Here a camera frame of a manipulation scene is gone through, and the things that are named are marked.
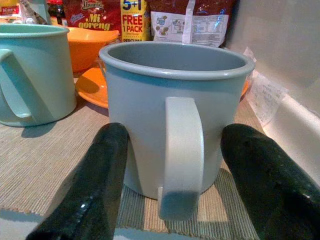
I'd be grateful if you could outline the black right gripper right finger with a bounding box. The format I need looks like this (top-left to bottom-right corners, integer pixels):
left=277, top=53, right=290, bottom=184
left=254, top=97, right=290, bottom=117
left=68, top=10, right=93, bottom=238
left=220, top=123, right=320, bottom=240

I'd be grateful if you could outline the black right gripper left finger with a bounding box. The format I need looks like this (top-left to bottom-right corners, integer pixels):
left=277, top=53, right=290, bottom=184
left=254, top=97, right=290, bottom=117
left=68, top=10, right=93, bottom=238
left=25, top=122, right=130, bottom=240

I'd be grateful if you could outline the grey-blue plastic mug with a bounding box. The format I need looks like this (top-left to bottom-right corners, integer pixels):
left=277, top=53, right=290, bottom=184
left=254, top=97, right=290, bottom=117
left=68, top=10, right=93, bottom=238
left=98, top=41, right=256, bottom=221

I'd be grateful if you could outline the beige woven placemat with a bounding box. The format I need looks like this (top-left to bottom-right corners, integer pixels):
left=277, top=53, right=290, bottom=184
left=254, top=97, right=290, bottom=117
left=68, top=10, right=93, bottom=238
left=0, top=96, right=265, bottom=240

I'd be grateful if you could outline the white paper receipt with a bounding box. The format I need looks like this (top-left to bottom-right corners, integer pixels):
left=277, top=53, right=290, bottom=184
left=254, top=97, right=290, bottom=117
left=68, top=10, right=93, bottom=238
left=242, top=46, right=290, bottom=126

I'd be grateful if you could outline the mint green plastic mug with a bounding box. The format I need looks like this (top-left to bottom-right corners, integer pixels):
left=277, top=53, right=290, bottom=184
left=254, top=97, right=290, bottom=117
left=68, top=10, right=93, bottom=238
left=0, top=23, right=77, bottom=128

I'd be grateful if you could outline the orange plastic bowl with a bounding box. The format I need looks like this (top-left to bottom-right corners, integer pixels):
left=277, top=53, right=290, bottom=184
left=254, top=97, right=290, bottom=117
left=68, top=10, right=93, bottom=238
left=53, top=24, right=120, bottom=74

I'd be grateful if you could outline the red instant noodle multipack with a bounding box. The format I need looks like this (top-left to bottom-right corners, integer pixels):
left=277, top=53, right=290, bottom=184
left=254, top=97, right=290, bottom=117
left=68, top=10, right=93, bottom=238
left=62, top=0, right=152, bottom=43

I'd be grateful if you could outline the dark sauce bottle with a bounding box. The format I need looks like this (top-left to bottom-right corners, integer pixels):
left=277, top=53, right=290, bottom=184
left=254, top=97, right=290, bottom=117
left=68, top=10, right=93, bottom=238
left=46, top=0, right=68, bottom=26

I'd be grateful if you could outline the dark red snack bag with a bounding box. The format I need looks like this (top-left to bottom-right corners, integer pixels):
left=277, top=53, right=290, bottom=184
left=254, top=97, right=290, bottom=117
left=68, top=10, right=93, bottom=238
left=146, top=0, right=237, bottom=48

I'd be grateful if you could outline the red and white packet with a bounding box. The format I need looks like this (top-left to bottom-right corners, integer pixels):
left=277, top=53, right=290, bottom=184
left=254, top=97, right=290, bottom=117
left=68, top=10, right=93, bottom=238
left=0, top=4, right=23, bottom=25

